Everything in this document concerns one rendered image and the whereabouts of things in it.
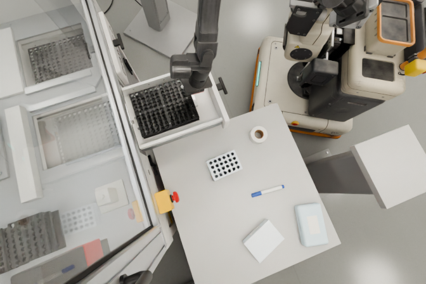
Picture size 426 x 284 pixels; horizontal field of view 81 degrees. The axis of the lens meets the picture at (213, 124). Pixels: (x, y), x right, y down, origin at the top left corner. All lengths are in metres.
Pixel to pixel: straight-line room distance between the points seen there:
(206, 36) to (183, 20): 1.50
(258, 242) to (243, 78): 1.32
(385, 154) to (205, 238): 0.84
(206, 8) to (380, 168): 0.96
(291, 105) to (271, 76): 0.24
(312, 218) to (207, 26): 0.79
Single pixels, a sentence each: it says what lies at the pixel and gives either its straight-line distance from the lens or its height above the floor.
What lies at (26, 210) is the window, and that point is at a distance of 0.33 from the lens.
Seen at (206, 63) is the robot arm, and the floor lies 1.13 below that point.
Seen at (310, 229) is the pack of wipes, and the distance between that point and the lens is 1.09.
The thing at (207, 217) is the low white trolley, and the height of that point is 0.76.
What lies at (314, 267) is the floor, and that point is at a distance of 2.01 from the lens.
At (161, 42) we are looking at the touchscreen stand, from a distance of 2.13.
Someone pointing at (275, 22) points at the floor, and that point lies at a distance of 2.34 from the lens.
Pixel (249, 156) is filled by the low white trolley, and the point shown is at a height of 0.76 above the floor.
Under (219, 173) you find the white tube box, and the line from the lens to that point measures 1.02.
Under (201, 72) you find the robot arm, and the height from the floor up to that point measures 1.10.
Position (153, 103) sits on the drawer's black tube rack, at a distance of 1.01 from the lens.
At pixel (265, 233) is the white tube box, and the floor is 0.81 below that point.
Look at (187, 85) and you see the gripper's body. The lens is 0.87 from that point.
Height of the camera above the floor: 1.80
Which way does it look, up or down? 75 degrees down
